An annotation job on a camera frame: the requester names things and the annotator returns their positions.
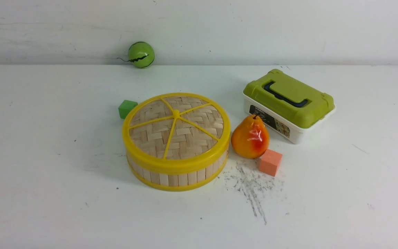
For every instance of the yellow woven steamer lid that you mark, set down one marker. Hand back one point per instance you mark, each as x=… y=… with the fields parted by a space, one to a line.
x=176 y=133

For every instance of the bamboo steamer basket yellow rims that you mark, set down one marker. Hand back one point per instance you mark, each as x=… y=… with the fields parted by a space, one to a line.
x=179 y=182

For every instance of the orange yellow toy pear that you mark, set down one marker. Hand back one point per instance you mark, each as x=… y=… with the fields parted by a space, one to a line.
x=250 y=139

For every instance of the small green cube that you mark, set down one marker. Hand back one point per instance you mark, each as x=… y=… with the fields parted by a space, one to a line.
x=125 y=108

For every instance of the salmon pink cube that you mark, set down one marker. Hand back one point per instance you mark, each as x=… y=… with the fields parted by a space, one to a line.
x=270 y=162

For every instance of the green watermelon toy ball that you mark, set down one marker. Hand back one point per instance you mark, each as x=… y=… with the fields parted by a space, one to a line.
x=140 y=54

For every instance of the green lidded white storage box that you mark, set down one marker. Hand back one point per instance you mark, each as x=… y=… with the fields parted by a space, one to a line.
x=288 y=106

